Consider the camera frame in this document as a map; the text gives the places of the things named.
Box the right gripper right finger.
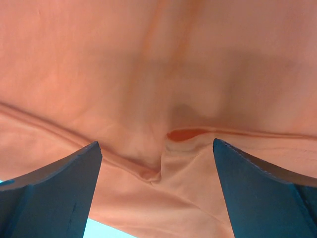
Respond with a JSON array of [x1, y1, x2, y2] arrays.
[[213, 139, 317, 238]]

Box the orange t-shirt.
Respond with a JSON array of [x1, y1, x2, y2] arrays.
[[0, 0, 317, 238]]

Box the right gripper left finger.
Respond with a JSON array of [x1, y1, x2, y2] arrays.
[[0, 141, 102, 238]]

